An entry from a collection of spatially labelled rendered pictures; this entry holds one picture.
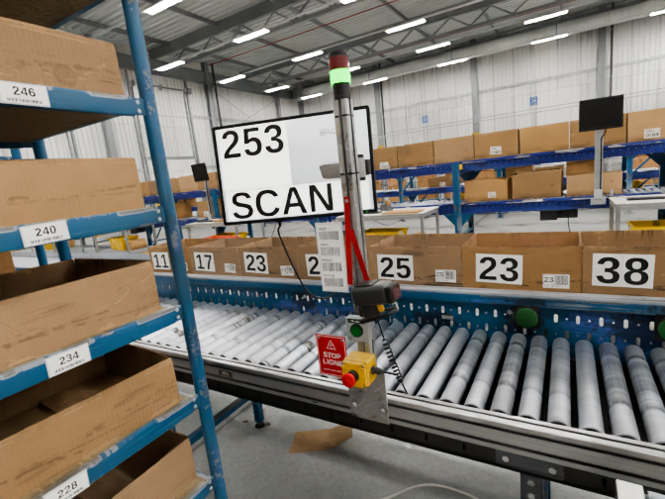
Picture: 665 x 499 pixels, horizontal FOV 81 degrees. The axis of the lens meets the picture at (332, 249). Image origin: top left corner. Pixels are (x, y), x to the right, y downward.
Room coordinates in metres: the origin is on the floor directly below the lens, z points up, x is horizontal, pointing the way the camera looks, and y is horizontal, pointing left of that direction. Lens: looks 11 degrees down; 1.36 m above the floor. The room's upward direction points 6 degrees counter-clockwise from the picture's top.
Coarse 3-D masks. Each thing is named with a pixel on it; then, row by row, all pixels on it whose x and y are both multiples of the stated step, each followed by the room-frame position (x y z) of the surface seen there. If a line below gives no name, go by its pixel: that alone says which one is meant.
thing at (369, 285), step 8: (368, 280) 0.99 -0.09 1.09; (376, 280) 0.97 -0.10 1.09; (384, 280) 0.96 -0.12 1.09; (352, 288) 0.97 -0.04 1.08; (360, 288) 0.95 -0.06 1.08; (368, 288) 0.94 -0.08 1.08; (376, 288) 0.93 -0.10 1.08; (384, 288) 0.92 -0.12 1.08; (392, 288) 0.92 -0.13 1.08; (352, 296) 0.96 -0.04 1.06; (360, 296) 0.95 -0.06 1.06; (368, 296) 0.94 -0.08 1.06; (376, 296) 0.93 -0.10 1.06; (384, 296) 0.92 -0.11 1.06; (392, 296) 0.91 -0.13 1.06; (400, 296) 0.95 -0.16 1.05; (360, 304) 0.95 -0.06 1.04; (368, 304) 0.94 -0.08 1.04; (376, 304) 0.93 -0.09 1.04; (368, 312) 0.96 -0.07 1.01; (376, 312) 0.95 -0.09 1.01; (360, 320) 0.97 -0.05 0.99; (368, 320) 0.95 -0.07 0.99; (376, 320) 0.94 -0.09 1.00
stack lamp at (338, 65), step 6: (330, 60) 1.03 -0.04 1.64; (336, 60) 1.02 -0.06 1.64; (342, 60) 1.02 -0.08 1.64; (330, 66) 1.03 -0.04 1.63; (336, 66) 1.02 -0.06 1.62; (342, 66) 1.02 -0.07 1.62; (348, 66) 1.03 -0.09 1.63; (330, 72) 1.04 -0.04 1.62; (336, 72) 1.02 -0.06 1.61; (342, 72) 1.02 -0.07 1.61; (348, 72) 1.03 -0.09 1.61; (336, 78) 1.02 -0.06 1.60; (342, 78) 1.02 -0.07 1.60; (348, 78) 1.03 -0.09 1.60
